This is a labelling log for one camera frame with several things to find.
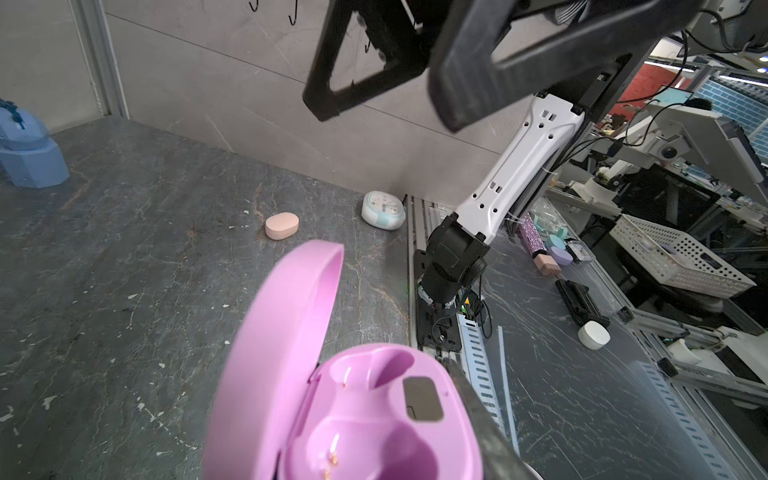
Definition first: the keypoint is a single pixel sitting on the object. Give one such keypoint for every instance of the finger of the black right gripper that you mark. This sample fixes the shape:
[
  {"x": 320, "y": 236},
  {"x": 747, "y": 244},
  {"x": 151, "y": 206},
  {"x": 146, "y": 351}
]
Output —
[
  {"x": 367, "y": 48},
  {"x": 588, "y": 64}
]

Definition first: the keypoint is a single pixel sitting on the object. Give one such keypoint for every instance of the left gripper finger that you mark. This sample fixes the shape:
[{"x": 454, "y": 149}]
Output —
[{"x": 499, "y": 459}]

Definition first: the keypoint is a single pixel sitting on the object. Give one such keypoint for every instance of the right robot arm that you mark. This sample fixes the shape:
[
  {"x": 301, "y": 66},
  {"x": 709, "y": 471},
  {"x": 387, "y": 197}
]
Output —
[{"x": 457, "y": 247}]

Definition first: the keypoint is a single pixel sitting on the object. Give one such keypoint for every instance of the white plastic crate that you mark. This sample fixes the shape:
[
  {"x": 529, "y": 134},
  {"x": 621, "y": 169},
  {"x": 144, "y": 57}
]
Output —
[{"x": 676, "y": 259}]

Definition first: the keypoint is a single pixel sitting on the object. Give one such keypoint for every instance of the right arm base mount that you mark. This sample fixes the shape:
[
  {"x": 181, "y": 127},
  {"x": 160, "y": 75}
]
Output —
[{"x": 439, "y": 327}]

